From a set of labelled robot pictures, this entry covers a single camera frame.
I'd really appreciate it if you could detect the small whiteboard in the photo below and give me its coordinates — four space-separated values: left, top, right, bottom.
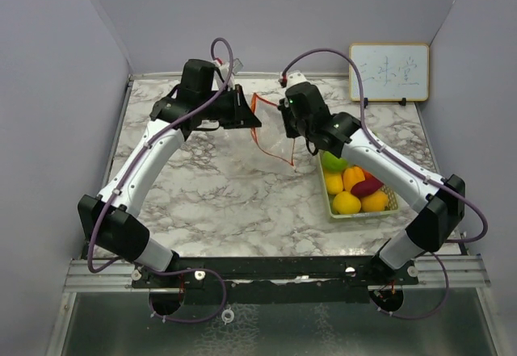
349 43 430 102

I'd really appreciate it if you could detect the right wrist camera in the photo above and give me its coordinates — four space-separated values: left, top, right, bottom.
279 71 308 89

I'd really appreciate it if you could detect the green apple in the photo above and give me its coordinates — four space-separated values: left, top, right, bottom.
321 151 348 173

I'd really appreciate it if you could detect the orange yellow peach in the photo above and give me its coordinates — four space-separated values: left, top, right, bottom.
360 191 389 213

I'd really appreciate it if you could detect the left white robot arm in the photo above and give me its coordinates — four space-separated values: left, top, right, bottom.
78 58 262 287

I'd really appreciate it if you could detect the purple sweet potato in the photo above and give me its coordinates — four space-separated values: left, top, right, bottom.
351 178 384 199

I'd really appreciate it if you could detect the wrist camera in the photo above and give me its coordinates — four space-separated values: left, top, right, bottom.
279 71 308 89
212 57 243 89

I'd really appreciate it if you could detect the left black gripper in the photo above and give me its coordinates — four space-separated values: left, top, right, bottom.
199 83 261 129

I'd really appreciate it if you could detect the clear zip bag orange zipper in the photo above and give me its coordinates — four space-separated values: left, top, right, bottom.
246 93 318 192

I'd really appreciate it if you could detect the orange tangerine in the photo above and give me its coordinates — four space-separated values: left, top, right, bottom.
363 170 375 179

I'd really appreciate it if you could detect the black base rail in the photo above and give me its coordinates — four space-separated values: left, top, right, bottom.
132 256 418 305

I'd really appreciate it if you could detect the aluminium frame rail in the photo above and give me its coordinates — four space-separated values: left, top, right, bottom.
65 255 491 293

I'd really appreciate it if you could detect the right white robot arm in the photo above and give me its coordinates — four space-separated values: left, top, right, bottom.
279 82 465 284

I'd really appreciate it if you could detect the yellow mango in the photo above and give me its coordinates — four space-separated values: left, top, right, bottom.
323 170 344 195

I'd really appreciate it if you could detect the orange bell pepper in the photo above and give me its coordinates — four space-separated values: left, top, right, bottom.
343 165 365 192

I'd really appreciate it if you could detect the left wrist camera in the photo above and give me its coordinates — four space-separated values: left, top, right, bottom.
212 57 243 89

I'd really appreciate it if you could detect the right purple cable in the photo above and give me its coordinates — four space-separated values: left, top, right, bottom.
280 48 488 320

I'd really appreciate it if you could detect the green plastic basket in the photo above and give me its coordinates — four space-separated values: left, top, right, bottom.
317 151 399 221

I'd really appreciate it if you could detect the yellow lemon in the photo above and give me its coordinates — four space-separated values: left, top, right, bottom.
331 191 361 215

